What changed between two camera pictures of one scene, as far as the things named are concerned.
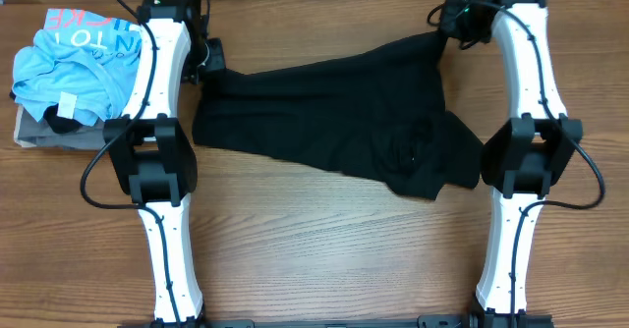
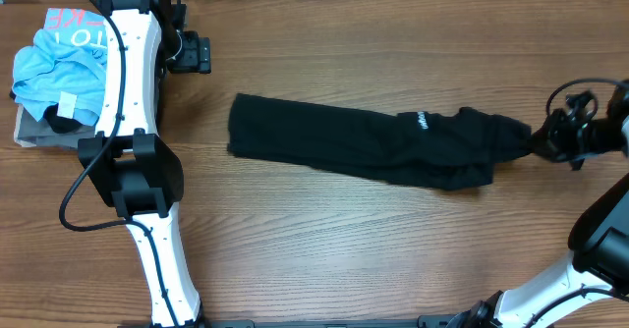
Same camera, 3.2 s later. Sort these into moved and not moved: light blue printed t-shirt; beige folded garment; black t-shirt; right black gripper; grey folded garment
Moved: black t-shirt; right black gripper
Not moved: light blue printed t-shirt; grey folded garment; beige folded garment
